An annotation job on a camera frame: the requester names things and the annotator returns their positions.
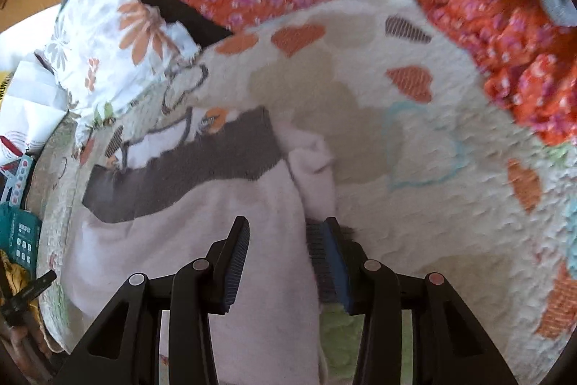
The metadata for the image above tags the teal printed box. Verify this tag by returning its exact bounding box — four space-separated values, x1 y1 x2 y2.
0 155 43 268

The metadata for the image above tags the heart print quilted blanket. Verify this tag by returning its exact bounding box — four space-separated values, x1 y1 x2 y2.
34 0 577 385

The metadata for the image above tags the white garment with grey band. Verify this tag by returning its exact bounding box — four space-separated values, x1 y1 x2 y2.
60 105 357 385

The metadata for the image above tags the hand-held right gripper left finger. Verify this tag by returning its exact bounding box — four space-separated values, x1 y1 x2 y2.
53 216 251 385

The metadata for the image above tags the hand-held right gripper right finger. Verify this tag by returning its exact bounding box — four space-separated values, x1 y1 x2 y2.
323 217 519 385

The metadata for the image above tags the black cloth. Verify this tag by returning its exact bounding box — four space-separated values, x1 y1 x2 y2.
136 0 234 48

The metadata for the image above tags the white floral pillow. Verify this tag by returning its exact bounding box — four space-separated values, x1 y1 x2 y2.
35 0 201 144

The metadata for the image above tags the white plastic bag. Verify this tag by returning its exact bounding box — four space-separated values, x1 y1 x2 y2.
0 51 68 167

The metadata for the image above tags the black tripod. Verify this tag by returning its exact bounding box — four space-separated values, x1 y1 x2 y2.
0 270 58 327

